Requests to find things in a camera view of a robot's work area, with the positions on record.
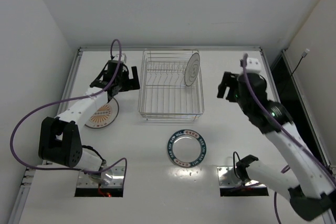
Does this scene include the dark green rimmed plate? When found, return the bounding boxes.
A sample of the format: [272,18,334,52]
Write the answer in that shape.
[166,129,207,168]

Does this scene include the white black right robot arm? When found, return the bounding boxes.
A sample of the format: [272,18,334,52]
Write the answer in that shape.
[217,72,335,221]

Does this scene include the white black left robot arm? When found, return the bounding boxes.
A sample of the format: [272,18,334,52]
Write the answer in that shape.
[38,60,140,186]

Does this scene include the orange sunburst plate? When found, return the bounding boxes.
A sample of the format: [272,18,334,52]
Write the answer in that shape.
[85,98,119,129]

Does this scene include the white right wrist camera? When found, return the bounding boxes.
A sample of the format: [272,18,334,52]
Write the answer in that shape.
[246,57,261,74]

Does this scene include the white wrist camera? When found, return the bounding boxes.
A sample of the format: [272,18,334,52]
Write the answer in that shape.
[246,57,261,74]
[115,53,127,63]

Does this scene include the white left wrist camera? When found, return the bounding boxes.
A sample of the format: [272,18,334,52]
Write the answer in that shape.
[115,53,127,63]

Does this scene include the steel wire dish rack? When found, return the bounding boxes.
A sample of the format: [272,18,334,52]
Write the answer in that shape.
[138,49,205,122]

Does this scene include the black cable with white plug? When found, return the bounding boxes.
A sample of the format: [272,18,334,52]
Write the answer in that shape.
[290,48,310,77]

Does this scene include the aluminium table frame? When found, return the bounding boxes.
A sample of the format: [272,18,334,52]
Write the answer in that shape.
[7,45,336,224]

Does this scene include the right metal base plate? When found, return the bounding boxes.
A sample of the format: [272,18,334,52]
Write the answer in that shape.
[217,166,267,189]

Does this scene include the metal base plate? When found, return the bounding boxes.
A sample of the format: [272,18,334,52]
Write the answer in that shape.
[77,166,125,189]
[217,166,267,189]

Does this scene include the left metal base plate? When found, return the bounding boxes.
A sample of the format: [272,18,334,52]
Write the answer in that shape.
[77,166,125,189]

